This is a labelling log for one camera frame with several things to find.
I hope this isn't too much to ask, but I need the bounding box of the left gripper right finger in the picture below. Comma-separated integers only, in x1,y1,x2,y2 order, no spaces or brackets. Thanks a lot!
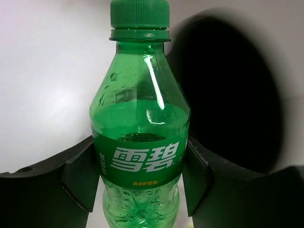
182,138,304,228

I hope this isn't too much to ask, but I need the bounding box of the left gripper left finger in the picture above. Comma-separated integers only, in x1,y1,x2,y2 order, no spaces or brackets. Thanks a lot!
0,137,99,228

